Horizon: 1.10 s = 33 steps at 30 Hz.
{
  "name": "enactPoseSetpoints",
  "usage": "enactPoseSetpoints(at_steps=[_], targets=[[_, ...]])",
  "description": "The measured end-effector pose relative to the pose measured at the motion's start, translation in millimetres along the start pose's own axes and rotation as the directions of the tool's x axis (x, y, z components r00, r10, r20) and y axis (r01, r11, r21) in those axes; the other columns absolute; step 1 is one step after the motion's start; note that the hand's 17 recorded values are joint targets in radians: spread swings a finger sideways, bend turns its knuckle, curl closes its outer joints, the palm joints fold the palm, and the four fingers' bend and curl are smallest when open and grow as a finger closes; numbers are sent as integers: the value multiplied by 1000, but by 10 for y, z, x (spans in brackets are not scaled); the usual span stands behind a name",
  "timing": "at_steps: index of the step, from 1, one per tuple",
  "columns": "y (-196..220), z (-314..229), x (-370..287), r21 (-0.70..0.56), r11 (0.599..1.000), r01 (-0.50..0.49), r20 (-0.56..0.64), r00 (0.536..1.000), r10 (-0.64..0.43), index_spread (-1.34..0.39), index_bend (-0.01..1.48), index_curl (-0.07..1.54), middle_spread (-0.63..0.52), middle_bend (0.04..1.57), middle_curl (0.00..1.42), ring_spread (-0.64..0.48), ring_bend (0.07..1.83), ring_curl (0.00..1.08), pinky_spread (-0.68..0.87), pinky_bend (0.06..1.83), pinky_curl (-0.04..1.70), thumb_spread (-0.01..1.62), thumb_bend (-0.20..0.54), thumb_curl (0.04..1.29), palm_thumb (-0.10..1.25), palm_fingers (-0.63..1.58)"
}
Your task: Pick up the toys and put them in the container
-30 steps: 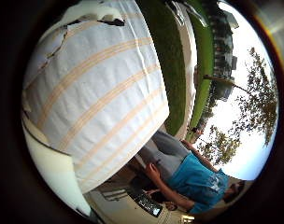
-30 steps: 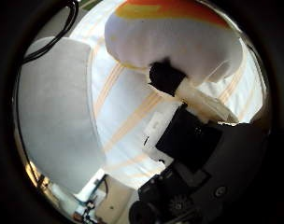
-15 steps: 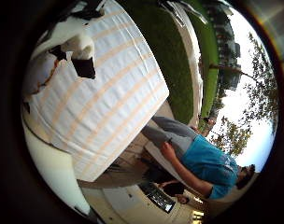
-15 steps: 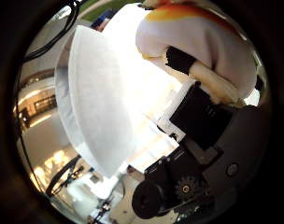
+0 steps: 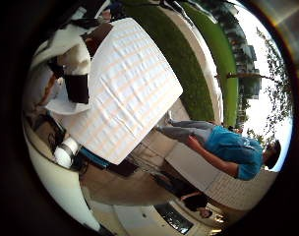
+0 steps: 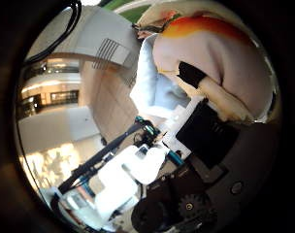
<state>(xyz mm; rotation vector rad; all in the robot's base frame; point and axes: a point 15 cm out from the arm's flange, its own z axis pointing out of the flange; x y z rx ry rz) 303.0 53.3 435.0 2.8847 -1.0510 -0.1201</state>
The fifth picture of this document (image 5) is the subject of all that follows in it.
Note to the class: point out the black box under table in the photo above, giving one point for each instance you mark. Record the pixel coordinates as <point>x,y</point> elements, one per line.
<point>123,168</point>

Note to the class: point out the pale brick low wall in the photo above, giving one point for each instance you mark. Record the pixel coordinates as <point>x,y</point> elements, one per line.
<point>195,170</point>

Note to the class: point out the seated person in black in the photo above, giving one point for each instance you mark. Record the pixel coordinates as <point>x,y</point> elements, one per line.
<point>195,200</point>

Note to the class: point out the person in blue shirt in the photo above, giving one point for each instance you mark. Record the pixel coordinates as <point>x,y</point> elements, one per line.
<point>231,147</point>

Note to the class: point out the white orange striped tablecloth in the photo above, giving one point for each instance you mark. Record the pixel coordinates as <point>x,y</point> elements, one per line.
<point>130,91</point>

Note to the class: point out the blue table edge bar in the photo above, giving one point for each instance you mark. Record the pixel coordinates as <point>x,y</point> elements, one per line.
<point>93,158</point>

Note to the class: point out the metal table frame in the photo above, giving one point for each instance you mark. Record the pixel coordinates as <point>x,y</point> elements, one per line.
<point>149,157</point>

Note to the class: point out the leaning tree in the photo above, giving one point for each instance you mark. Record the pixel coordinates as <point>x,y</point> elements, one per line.
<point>280,91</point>

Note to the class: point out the distant building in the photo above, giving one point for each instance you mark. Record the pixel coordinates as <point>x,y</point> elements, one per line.
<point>249,65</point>

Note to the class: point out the black floor grate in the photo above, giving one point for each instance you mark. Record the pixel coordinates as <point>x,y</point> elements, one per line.
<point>174,218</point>

